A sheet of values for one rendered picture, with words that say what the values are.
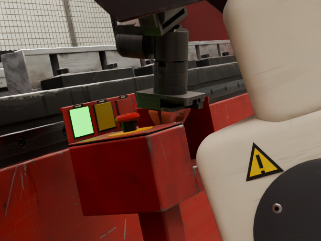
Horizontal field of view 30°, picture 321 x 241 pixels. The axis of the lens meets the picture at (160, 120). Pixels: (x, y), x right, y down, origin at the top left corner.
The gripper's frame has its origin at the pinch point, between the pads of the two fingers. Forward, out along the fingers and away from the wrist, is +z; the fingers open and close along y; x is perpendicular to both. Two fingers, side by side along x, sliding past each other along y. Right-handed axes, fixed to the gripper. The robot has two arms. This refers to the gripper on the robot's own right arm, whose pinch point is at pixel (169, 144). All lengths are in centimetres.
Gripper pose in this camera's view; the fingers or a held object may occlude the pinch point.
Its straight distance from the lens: 101.9
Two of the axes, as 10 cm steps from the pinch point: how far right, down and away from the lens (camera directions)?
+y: -8.4, -1.3, 5.2
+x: -5.4, 1.7, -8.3
